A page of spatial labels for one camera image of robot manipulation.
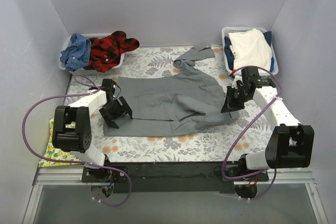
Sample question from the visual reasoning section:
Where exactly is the grey long sleeve shirt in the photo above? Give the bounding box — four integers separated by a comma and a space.
103, 44, 239, 137

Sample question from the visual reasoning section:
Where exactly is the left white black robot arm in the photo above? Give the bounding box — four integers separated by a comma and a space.
52, 79, 132, 182

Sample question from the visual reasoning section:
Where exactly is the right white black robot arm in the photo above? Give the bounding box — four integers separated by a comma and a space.
221, 66, 314, 181

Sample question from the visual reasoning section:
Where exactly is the dark blue folded garment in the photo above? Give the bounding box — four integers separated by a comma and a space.
223, 28, 275, 72

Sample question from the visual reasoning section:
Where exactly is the floral patterned table mat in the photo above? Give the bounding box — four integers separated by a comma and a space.
59, 46, 280, 163

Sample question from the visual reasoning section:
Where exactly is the left white plastic basket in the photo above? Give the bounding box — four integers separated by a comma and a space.
58, 33, 125, 76

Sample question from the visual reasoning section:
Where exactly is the white folded shirt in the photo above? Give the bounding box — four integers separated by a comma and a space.
228, 28, 272, 70

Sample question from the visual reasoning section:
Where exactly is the red black plaid shirt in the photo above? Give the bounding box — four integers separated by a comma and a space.
84, 31, 140, 73

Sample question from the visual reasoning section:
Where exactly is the blue checked shirt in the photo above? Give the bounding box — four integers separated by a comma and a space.
60, 33, 91, 72

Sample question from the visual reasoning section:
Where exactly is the lemon print cloth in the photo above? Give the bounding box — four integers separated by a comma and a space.
38, 118, 80, 168

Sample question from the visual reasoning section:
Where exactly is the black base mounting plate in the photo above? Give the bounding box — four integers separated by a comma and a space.
81, 161, 271, 195

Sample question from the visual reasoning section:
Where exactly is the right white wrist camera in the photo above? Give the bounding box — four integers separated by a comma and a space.
232, 75, 244, 89

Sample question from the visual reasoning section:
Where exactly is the aluminium frame rail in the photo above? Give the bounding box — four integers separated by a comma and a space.
23, 165, 328, 223

